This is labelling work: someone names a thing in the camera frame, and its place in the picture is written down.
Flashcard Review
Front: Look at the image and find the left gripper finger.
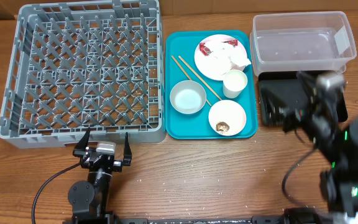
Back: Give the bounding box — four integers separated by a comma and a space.
75, 128, 91, 151
123, 133, 132, 162

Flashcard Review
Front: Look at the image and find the white cup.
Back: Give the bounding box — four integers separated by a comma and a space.
223, 70, 248, 98

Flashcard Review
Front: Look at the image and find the small pink bowl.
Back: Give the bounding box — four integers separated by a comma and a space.
208, 100, 247, 136

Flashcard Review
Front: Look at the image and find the brown food scrap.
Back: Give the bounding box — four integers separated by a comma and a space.
216, 121, 230, 133

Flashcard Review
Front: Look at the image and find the white napkin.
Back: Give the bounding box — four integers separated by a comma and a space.
211, 43, 251, 72

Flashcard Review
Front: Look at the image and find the red snack wrapper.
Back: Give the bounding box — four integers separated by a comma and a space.
199, 42, 211, 56

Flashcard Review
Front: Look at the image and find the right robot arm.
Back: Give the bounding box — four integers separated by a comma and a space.
259, 71, 358, 223

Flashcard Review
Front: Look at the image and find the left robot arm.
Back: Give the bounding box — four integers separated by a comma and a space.
68, 130, 132, 223

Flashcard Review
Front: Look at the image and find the black waste tray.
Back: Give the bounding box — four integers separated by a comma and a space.
257, 70, 349, 127

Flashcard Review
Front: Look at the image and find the grey dishwasher rack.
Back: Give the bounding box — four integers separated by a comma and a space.
0, 1, 166, 148

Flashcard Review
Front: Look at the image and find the teal plastic tray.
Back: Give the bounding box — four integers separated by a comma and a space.
165, 30, 250, 140

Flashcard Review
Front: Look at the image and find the clear plastic bin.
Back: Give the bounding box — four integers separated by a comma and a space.
250, 11, 357, 76

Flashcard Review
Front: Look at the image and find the grey bowl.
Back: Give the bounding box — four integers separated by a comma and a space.
170, 80, 206, 114

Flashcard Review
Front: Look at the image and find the wooden chopstick left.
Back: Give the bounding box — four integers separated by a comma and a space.
171, 55, 212, 106

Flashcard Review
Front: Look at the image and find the wooden chopstick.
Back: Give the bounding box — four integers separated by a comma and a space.
171, 55, 212, 106
178, 55, 223, 101

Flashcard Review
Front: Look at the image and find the wooden chopstick right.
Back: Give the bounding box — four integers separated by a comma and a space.
178, 55, 223, 101

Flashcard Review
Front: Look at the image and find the large pink plate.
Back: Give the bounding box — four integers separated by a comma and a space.
194, 34, 248, 81

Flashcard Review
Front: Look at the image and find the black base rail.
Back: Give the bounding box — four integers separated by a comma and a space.
117, 216, 285, 224

